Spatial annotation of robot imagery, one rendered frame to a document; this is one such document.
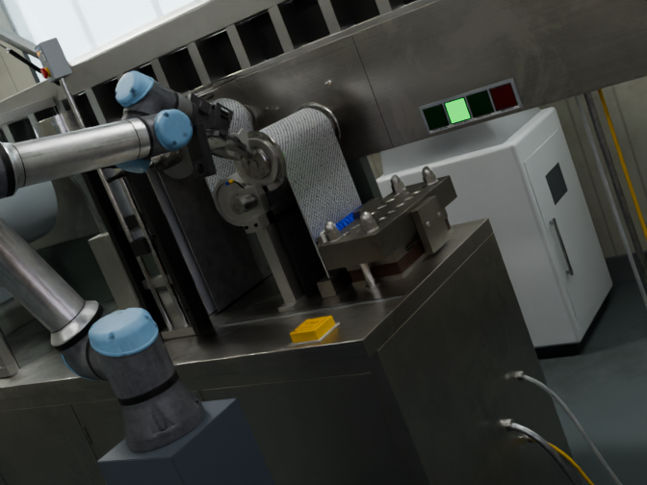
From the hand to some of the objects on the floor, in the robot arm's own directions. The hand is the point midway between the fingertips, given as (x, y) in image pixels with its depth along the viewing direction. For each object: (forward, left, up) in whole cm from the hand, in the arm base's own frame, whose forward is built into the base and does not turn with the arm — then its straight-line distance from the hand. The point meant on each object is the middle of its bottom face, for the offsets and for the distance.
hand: (245, 158), depth 202 cm
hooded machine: (+166, +26, -127) cm, 211 cm away
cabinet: (+11, +94, -127) cm, 158 cm away
